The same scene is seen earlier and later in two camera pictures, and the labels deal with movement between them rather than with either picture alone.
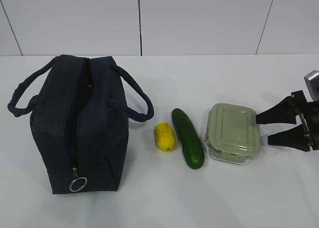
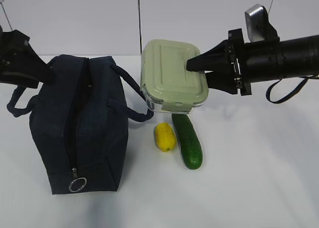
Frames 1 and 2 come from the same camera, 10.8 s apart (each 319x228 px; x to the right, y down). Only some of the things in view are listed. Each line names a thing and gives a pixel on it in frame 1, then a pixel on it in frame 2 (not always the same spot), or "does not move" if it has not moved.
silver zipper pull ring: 76,177 does not move
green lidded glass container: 232,133 → 167,86
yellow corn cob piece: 165,137 does not move
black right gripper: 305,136 → 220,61
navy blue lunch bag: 79,107 does not move
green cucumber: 189,138 does not move
